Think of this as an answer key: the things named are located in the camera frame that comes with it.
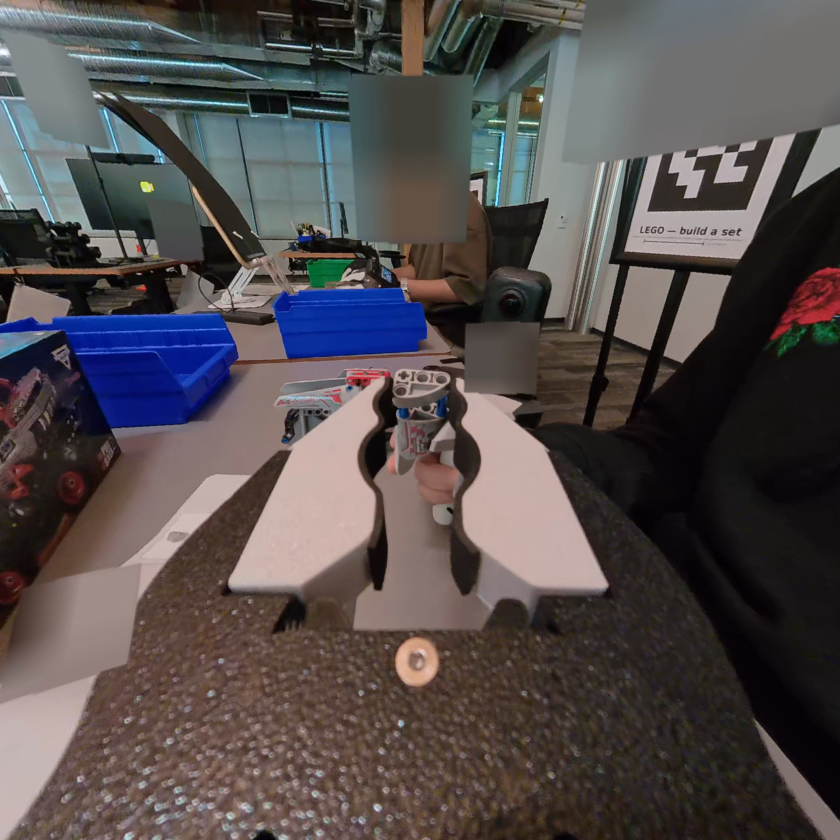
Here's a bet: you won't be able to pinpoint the partly built toy truck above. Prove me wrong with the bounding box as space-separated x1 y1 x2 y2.
276 367 395 448

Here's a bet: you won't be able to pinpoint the black panel wooden edge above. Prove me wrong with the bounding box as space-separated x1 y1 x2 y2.
97 92 270 265

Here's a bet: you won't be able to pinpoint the black easel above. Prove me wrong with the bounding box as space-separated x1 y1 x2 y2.
583 261 693 429

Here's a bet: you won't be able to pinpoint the wooden post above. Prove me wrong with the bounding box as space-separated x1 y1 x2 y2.
401 0 425 77

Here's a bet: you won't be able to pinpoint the black hand-held device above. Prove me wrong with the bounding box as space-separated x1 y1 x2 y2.
337 252 403 290

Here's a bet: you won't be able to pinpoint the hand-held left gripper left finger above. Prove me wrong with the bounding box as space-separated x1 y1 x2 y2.
227 377 390 599

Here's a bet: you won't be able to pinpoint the white stand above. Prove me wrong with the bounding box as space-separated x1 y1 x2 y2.
208 261 277 311

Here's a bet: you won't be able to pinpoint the black computer monitor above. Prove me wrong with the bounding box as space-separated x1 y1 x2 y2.
65 156 199 232

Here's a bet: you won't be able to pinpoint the large blue storage bin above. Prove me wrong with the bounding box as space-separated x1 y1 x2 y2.
52 313 239 429

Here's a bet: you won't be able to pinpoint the black mesh office chair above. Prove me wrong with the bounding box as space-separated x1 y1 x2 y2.
481 198 551 311

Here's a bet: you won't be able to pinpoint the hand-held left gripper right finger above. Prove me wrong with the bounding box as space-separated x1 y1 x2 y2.
448 377 609 599

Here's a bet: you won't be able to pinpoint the person's right hand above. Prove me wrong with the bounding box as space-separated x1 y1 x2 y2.
388 433 468 509

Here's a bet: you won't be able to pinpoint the white paper sheet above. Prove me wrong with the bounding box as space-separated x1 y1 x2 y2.
5 283 72 324

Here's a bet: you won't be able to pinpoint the dark toy truck box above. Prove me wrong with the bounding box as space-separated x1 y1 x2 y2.
0 329 122 627

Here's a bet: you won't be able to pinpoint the green storage bin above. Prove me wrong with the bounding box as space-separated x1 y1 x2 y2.
304 258 356 289

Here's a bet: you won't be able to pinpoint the person's black rose sweater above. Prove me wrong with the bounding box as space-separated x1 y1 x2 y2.
617 172 840 813

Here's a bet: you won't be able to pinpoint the black machine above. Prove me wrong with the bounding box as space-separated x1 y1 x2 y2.
0 209 101 266

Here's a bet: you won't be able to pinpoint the person's right forearm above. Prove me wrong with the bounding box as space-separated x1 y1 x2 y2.
530 420 713 529

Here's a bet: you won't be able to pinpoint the open white instruction booklet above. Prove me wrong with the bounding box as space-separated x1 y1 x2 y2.
0 474 253 840

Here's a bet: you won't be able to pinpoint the dark grey round-lens camera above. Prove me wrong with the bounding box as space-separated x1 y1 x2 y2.
486 265 553 325

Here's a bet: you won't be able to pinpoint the brown wooden desk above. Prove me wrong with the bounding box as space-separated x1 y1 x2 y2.
0 257 199 317

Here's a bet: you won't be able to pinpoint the black white marker sign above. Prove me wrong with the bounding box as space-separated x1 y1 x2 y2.
609 130 823 275

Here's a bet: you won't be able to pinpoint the grey brick assembly blue pins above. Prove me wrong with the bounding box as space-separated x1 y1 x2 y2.
391 368 454 476

